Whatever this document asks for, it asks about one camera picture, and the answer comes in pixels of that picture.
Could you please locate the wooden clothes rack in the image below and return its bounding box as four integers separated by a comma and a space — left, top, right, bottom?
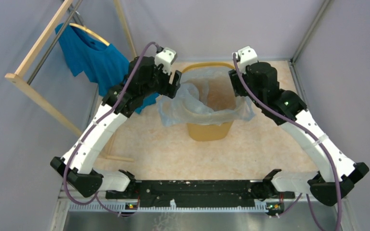
5, 0, 159, 163

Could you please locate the blue t-shirt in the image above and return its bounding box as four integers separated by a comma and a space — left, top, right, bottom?
54, 23, 160, 115

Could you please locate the wooden clothes hanger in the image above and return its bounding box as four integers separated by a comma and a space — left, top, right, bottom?
69, 23, 110, 46

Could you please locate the aluminium frame rail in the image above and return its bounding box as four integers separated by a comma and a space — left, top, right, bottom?
57, 180, 348, 214

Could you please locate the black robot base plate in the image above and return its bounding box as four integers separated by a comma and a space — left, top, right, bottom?
106, 180, 295, 208

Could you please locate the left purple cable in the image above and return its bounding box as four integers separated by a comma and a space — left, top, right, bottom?
63, 41, 163, 218

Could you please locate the yellow mesh trash bin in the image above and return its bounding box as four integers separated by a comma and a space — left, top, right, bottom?
182, 62, 234, 142

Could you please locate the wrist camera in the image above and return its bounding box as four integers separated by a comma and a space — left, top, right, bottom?
154, 47, 177, 76
237, 46, 258, 74

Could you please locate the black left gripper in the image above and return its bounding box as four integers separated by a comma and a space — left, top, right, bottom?
141, 60, 182, 99

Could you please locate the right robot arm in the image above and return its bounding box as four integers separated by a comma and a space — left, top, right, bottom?
228, 62, 369, 206

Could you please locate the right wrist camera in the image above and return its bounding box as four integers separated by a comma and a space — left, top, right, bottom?
237, 46, 258, 74

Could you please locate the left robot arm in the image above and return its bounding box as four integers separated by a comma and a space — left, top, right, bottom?
50, 55, 182, 199

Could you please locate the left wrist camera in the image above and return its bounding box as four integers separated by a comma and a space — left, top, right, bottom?
154, 47, 177, 76

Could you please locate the light blue trash bag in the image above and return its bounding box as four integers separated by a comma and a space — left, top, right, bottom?
157, 66, 255, 127

